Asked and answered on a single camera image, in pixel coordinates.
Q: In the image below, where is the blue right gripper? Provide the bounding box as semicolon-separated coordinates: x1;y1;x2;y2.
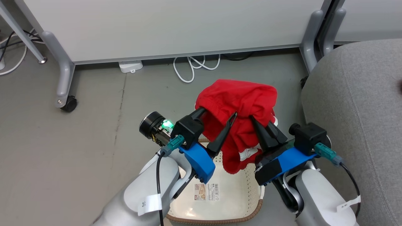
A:
250;116;318;186

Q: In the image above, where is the printed barcode label sticker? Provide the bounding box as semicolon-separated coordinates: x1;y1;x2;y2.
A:
194;183;220;202

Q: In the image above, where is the grey partition leg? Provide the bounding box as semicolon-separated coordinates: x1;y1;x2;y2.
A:
323;8;346;57
300;10;324;74
41;31;75;108

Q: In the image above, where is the grey fabric sofa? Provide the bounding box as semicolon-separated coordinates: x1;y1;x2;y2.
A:
301;38;402;226

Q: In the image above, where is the black and white cable bundle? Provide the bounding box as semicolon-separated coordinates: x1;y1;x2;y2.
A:
0;29;43;76

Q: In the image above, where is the cream perforated laundry basket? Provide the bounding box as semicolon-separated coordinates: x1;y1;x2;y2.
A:
166;138;264;224

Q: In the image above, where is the right arm teal plug cable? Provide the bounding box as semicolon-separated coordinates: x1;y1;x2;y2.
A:
314;143;360;218

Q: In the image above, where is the red shirt with white trim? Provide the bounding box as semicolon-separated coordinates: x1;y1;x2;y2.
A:
195;79;279;175

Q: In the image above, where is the white looped cable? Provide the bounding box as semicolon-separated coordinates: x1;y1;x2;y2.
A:
173;54;221;83

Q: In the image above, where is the large white partition panel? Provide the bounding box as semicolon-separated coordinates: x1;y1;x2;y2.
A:
14;0;333;65

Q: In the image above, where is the arm teal plug cable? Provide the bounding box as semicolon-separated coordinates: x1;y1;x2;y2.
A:
155;135;186;226
314;143;360;218

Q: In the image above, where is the thin grey metal table leg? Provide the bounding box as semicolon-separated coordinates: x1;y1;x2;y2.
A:
0;0;47;64

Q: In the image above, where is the black floor cable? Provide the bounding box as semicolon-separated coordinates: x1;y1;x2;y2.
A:
223;52;253;61

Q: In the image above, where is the white power strip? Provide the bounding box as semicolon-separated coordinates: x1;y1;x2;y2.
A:
118;61;143;73

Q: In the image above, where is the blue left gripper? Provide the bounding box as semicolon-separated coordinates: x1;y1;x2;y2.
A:
179;107;238;184

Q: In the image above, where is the left arm teal plug cable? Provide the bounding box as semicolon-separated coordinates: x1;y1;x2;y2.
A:
155;135;186;226

